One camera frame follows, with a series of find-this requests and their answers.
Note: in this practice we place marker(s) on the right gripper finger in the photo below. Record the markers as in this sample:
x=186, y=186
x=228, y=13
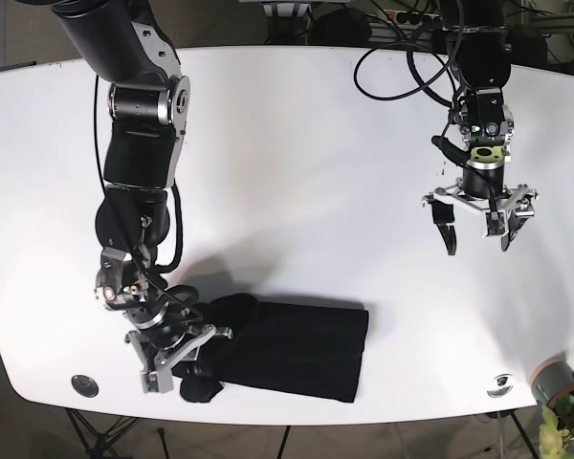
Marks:
x=198, y=369

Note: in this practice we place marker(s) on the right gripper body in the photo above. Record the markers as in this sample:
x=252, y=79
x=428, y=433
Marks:
x=161, y=349

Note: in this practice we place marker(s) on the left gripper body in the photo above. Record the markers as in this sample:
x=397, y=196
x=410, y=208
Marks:
x=480, y=189

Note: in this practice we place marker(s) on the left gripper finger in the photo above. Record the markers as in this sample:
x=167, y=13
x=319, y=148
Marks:
x=443, y=218
x=514, y=225

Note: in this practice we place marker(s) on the black T-shirt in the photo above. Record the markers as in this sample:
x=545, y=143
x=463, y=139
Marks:
x=284, y=346

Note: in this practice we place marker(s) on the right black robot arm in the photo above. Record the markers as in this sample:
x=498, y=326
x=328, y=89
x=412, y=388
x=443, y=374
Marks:
x=148, y=105

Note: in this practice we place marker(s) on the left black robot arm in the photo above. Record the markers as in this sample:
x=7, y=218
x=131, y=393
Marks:
x=479, y=67

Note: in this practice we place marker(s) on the left silver table grommet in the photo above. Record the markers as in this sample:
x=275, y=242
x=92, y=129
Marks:
x=85, y=386

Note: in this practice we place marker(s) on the silver table grommet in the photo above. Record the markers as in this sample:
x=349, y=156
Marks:
x=85, y=386
x=500, y=386

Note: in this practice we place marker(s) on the grey plant pot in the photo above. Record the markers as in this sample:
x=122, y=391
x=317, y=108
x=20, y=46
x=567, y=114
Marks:
x=550, y=380

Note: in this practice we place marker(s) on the right silver table grommet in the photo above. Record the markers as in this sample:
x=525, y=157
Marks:
x=500, y=386

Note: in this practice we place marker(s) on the green potted plant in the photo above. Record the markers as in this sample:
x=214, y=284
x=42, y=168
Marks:
x=556, y=431

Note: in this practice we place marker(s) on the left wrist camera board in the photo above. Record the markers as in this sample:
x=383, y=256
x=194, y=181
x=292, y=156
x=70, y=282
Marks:
x=495, y=223

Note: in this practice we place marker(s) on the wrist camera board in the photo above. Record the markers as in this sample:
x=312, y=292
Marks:
x=495, y=223
x=157, y=381

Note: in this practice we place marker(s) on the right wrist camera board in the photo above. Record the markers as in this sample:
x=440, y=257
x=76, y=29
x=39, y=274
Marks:
x=157, y=381

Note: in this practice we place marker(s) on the black table leg frame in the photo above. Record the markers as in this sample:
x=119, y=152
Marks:
x=100, y=444

